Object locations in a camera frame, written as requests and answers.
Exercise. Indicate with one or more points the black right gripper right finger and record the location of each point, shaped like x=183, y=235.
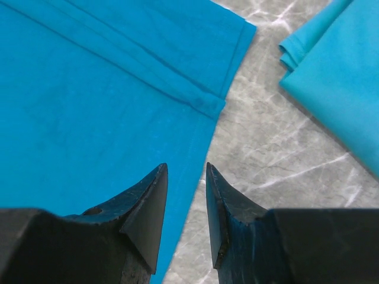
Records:
x=251, y=244

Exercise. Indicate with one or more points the folded teal t shirt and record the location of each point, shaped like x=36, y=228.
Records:
x=332, y=71

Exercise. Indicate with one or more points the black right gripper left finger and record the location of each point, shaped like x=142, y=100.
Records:
x=114, y=242

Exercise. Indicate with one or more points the blue t shirt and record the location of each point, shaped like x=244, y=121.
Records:
x=95, y=94

